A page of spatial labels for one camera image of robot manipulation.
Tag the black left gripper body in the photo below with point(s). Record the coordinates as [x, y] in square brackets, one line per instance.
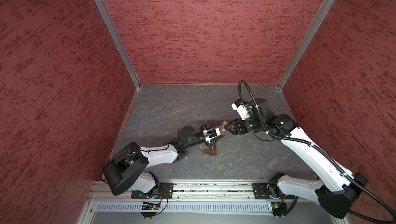
[204, 127]

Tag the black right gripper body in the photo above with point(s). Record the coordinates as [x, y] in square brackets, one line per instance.
[250, 124]

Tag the clear pill bottle gold lid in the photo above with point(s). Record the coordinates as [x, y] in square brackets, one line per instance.
[222, 126]

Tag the red weekly pill organizer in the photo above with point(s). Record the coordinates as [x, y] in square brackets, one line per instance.
[212, 151]

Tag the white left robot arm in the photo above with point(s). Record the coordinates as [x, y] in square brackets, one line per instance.
[128, 169]

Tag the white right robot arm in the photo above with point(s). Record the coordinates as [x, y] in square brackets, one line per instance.
[332, 190]

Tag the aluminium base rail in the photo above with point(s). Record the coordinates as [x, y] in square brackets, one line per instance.
[227, 191]

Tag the white slotted cable duct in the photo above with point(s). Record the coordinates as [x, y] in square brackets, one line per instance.
[259, 208]

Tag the aluminium corner post right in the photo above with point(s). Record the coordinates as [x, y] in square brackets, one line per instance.
[314, 26]

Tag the aluminium corner post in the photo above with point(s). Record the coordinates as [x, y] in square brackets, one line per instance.
[117, 41]
[314, 26]

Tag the aluminium corner post left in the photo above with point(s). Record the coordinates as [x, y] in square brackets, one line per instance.
[117, 41]

